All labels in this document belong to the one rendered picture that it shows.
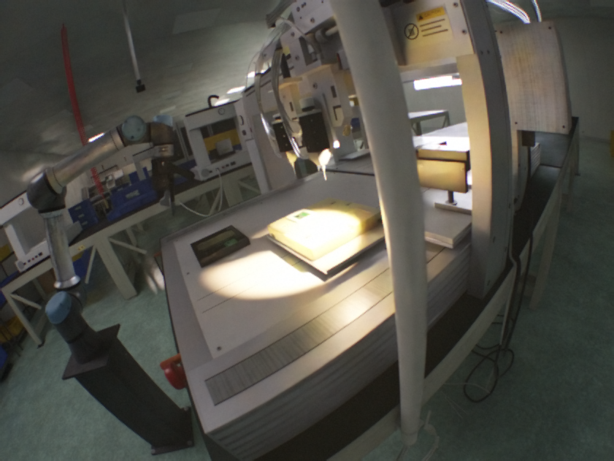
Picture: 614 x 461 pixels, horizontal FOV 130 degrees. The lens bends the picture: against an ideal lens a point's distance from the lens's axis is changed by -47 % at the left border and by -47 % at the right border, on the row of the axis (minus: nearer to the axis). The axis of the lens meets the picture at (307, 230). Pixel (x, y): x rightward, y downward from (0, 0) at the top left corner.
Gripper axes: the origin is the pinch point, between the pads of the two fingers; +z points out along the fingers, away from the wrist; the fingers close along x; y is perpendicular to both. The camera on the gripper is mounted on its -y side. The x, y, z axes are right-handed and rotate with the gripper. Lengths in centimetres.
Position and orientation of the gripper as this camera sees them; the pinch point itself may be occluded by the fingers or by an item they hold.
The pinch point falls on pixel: (173, 211)
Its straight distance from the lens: 106.3
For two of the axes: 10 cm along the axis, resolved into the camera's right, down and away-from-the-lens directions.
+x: 4.4, 2.6, -8.6
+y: -9.0, 1.4, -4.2
